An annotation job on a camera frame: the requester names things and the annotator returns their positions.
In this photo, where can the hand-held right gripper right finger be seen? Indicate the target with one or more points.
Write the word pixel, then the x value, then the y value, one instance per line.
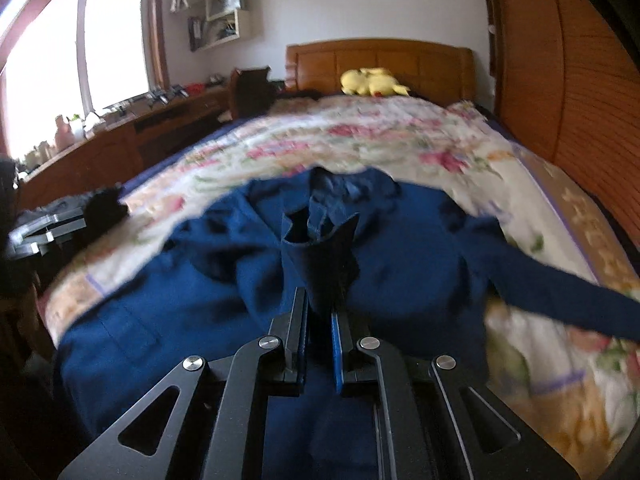
pixel 337 355

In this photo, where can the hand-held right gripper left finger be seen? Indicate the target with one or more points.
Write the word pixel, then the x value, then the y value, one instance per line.
pixel 295 340

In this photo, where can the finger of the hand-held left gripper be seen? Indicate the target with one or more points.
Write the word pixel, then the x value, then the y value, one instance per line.
pixel 55 232

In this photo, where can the navy blue jacket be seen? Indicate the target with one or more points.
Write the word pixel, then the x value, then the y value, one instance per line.
pixel 200 285

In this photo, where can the long wooden desk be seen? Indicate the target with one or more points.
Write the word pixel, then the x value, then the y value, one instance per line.
pixel 100 155

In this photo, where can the pink bottle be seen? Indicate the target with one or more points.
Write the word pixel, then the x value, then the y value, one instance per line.
pixel 62 135

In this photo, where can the black gadget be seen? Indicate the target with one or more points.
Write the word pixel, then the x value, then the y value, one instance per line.
pixel 167 95

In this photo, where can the red bowl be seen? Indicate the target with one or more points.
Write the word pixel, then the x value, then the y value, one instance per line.
pixel 196 90

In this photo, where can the floral blanket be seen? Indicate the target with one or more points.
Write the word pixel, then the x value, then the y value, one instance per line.
pixel 375 135

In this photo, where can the dark wooden chair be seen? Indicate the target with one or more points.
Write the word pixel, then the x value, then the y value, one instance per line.
pixel 252 92

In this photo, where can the yellow plush toy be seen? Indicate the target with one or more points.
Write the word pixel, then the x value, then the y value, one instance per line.
pixel 360 82

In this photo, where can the wooden bed headboard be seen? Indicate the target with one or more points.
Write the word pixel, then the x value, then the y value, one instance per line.
pixel 400 60

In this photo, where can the wooden slatted wardrobe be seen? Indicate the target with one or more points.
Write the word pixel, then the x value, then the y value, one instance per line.
pixel 575 85

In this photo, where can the window with wooden frame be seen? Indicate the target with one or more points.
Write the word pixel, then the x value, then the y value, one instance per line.
pixel 115 35

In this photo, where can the white wall shelf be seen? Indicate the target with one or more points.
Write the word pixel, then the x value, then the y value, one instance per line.
pixel 245 25

